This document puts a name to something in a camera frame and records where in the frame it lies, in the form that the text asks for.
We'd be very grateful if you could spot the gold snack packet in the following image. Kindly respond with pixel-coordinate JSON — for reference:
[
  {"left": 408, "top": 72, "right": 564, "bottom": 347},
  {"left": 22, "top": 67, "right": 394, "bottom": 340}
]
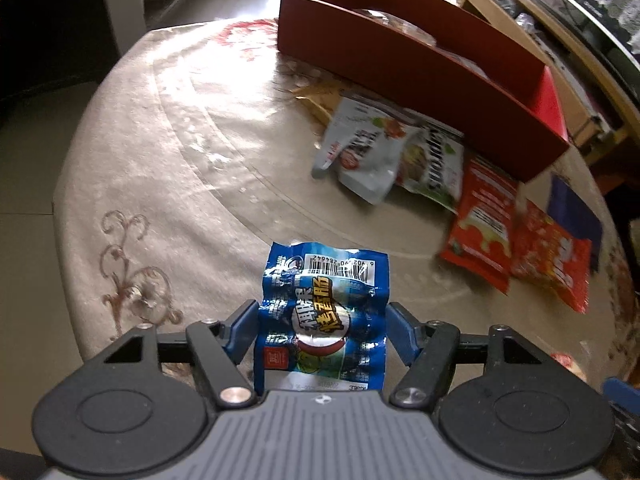
[{"left": 290, "top": 77, "right": 351, "bottom": 126}]

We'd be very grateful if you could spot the wooden media cabinet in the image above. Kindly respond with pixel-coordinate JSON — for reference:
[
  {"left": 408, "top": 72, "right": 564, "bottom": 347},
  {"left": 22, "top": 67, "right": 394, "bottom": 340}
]
[{"left": 435, "top": 0, "right": 640, "bottom": 166}]

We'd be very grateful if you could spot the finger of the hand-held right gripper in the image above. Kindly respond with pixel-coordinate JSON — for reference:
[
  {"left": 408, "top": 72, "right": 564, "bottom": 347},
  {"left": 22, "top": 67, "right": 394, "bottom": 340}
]
[{"left": 601, "top": 377, "right": 640, "bottom": 411}]

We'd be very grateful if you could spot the red cardboard box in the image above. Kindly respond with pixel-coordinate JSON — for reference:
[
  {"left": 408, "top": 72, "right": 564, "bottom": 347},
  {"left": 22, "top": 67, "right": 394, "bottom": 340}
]
[{"left": 277, "top": 0, "right": 571, "bottom": 183}]

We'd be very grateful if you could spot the blue snack packet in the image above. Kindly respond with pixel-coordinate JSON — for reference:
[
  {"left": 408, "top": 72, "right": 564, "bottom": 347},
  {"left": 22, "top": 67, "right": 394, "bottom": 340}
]
[{"left": 253, "top": 241, "right": 391, "bottom": 393}]

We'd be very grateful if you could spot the green and white snack packet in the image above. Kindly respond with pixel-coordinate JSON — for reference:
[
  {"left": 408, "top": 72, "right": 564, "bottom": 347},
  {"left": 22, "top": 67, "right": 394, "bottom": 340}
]
[{"left": 395, "top": 125, "right": 466, "bottom": 213}]

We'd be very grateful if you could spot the beige floral tablecloth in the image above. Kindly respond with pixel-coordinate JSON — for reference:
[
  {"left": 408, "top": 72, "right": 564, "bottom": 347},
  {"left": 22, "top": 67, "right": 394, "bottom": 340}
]
[{"left": 52, "top": 17, "right": 640, "bottom": 396}]

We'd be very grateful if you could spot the dark blue packet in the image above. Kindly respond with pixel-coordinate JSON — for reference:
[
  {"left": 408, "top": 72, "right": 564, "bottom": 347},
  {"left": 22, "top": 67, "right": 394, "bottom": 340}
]
[{"left": 547, "top": 172, "right": 603, "bottom": 273}]

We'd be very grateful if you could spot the clear wrapped snack packet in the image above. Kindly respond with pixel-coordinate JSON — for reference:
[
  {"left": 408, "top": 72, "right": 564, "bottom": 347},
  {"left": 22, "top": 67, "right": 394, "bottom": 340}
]
[{"left": 350, "top": 7, "right": 437, "bottom": 47}]

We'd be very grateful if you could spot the red snack packet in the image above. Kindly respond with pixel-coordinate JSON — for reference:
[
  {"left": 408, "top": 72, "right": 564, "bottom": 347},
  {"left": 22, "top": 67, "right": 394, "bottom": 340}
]
[{"left": 440, "top": 157, "right": 521, "bottom": 295}]

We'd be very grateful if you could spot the orange-red snack packet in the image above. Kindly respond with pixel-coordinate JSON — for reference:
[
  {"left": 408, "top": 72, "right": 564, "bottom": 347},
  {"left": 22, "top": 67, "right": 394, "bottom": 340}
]
[{"left": 510, "top": 200, "right": 593, "bottom": 315}]

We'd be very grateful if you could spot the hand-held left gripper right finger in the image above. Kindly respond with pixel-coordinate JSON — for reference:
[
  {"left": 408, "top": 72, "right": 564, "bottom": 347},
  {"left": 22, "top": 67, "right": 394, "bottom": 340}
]
[{"left": 385, "top": 302, "right": 543, "bottom": 408}]

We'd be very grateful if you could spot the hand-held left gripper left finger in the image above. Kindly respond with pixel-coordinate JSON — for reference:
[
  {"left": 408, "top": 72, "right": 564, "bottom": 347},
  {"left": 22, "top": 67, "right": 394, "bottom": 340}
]
[{"left": 102, "top": 299, "right": 259, "bottom": 407}]

